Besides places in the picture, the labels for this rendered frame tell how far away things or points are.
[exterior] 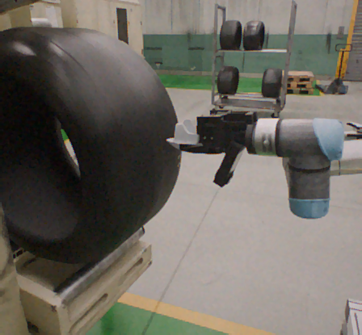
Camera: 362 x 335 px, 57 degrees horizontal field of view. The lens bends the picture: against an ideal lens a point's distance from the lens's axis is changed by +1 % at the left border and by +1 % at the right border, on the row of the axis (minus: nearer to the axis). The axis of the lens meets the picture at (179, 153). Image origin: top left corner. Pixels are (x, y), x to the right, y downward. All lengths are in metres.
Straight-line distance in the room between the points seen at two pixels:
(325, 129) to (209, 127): 0.22
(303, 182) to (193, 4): 11.79
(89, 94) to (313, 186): 0.45
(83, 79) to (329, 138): 0.46
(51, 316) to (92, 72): 0.52
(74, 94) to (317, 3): 11.29
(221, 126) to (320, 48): 11.08
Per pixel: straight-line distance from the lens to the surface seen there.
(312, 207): 0.67
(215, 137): 0.67
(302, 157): 0.63
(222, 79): 6.18
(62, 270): 1.11
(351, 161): 0.79
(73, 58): 0.71
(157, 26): 12.76
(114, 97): 0.68
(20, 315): 0.90
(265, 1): 11.86
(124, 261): 1.00
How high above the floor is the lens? 1.48
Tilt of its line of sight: 20 degrees down
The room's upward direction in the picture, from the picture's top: straight up
